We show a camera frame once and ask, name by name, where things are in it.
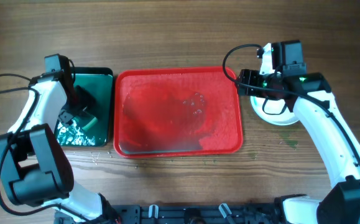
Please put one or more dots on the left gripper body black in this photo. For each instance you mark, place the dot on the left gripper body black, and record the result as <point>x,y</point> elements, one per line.
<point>78,103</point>

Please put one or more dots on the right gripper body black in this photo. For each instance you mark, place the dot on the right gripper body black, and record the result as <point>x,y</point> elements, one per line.
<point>252,78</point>

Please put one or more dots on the green sponge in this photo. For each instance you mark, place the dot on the green sponge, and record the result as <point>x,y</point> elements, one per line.
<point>89,123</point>

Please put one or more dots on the white plate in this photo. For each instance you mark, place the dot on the white plate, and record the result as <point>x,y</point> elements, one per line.
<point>273,112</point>

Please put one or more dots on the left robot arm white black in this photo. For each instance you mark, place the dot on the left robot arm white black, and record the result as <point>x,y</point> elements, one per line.
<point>35,173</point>

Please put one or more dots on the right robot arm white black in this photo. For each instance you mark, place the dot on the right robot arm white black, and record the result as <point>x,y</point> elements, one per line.
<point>308,99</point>

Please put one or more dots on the black tray green water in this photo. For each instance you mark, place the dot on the black tray green water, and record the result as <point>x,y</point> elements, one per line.
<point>99,82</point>

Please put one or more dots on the red plastic tray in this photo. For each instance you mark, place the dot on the red plastic tray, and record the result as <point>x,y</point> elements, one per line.
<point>187,111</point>

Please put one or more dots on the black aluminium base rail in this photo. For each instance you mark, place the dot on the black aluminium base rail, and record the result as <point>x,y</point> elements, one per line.
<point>249,213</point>

